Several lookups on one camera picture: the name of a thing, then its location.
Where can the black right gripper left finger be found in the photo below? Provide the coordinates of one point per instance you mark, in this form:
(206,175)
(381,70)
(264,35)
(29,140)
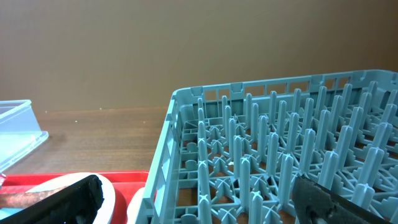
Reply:
(77,203)

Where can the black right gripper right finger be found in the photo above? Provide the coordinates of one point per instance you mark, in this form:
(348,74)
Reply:
(314,203)

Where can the light blue plate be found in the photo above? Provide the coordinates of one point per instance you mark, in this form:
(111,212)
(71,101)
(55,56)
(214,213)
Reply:
(81,197)

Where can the orange carrot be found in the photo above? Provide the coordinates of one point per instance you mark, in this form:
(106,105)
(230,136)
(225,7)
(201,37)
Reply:
(27,199)

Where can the small light blue bowl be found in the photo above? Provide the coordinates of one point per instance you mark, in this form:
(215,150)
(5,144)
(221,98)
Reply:
(134,206)

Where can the clear plastic waste bin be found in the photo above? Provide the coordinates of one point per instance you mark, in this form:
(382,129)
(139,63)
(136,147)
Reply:
(20,131)

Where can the grey plastic dishwasher rack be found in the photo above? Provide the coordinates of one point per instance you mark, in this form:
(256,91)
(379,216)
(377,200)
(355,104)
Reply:
(235,149)

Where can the red plastic tray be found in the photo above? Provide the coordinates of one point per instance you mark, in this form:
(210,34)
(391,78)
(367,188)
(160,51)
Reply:
(119,188)

